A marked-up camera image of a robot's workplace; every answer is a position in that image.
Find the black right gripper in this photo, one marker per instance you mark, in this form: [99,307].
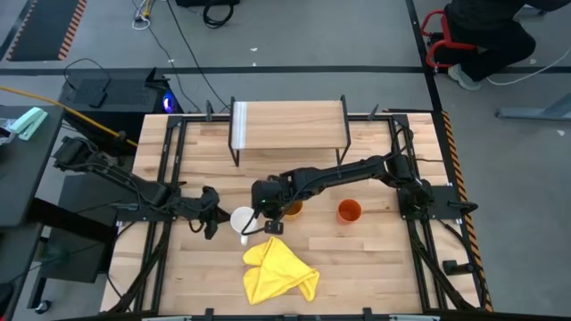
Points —
[267,196]

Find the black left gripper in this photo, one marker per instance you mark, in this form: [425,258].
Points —
[209,203]

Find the white ceramic mug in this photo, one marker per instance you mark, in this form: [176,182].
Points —
[238,219]

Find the mustard yellow cup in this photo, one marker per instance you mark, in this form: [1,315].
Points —
[295,212]

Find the wooden shelf with black legs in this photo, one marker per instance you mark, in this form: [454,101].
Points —
[294,125]

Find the orange cup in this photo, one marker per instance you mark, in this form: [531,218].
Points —
[349,211]

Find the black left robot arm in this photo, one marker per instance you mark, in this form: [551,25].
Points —
[147,191]

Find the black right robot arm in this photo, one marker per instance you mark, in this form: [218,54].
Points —
[357,169]

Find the yellow cloth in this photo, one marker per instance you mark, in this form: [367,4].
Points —
[276,272]

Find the black wheeled stand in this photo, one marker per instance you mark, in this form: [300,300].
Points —
[76,249]

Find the black computer tower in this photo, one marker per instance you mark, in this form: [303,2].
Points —
[125,98]

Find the small black device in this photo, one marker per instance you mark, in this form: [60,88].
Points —
[98,99]

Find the orange black hazard tape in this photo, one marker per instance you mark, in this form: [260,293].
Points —
[464,200]

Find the black side table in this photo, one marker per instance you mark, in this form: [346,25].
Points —
[27,169]

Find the mint green stapler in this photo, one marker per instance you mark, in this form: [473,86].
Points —
[29,123]

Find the red metal stool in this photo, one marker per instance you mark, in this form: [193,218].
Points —
[435,44]

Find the black hazard-striped floor mat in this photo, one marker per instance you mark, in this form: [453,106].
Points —
[44,27]

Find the person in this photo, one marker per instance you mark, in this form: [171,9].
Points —
[490,31]

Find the grey metal beam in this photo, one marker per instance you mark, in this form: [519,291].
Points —
[535,110]

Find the black metal table frame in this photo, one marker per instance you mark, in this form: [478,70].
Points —
[156,267]

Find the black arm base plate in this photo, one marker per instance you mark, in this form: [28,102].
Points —
[444,198]
[134,215]

